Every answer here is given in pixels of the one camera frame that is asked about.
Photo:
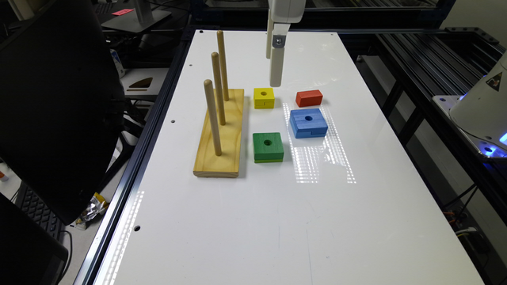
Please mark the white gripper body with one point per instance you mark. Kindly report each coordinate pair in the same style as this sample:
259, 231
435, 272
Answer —
286, 11

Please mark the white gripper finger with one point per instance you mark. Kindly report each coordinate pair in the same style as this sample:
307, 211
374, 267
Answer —
269, 35
278, 36

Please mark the green wooden block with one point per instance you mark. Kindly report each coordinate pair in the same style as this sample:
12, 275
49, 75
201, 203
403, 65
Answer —
267, 147

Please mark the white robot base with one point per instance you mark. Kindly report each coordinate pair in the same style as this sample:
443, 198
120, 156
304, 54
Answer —
480, 114

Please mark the yellow wooden block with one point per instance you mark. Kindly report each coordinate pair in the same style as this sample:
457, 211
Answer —
263, 98

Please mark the red wooden block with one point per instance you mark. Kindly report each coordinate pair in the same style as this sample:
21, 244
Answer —
308, 98

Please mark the blue wooden block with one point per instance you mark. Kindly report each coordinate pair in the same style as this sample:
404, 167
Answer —
308, 123

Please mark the rear wooden peg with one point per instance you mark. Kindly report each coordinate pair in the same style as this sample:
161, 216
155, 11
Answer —
223, 63

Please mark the wooden peg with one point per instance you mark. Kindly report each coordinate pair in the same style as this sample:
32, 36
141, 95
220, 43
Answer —
218, 88
212, 114
223, 63

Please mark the middle wooden peg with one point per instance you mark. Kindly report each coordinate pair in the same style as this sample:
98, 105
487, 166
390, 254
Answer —
218, 88

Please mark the front wooden peg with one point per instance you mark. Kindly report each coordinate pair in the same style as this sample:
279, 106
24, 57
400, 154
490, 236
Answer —
212, 114

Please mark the monitor stand base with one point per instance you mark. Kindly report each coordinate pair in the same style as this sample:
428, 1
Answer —
142, 18

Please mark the wooden peg base board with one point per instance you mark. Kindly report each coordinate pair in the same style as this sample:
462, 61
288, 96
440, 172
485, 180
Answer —
207, 163

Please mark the pink sticky note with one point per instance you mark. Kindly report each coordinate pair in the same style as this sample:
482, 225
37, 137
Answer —
122, 12

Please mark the black monitor back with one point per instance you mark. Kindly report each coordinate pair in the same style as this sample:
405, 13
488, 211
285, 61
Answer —
62, 105

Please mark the crumpled foil wrapper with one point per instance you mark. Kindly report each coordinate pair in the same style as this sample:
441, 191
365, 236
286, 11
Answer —
96, 206

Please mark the black keyboard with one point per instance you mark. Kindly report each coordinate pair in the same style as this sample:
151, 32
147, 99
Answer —
35, 208

